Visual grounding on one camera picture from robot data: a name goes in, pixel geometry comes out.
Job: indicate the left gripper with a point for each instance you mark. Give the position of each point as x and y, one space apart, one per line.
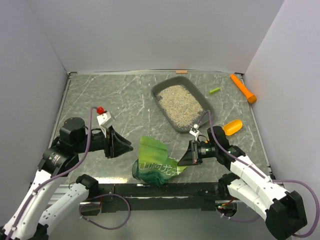
115 145

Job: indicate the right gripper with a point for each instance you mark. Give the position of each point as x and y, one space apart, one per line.
191 156

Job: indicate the green litter bag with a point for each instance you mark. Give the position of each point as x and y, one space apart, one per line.
153 166

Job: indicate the yellow plastic scoop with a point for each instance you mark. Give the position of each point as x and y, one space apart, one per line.
232 127

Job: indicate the grey litter box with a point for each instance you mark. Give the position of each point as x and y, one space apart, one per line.
182 103

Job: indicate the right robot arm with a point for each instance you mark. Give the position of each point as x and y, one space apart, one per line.
283 211

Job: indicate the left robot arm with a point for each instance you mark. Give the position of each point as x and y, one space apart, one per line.
35 219

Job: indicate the green small block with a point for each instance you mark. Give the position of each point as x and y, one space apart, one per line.
215 90

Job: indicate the tan small block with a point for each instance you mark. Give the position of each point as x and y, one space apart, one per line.
181 72

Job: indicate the orange toy carrot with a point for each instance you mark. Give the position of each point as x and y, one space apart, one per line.
251 98

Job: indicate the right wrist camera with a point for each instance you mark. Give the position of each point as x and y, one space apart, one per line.
194 131

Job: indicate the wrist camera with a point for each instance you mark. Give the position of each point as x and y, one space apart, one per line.
194 131
105 120

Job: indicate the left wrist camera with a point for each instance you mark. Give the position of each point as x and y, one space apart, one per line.
105 120

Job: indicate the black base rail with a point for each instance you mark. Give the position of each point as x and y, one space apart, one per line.
114 197

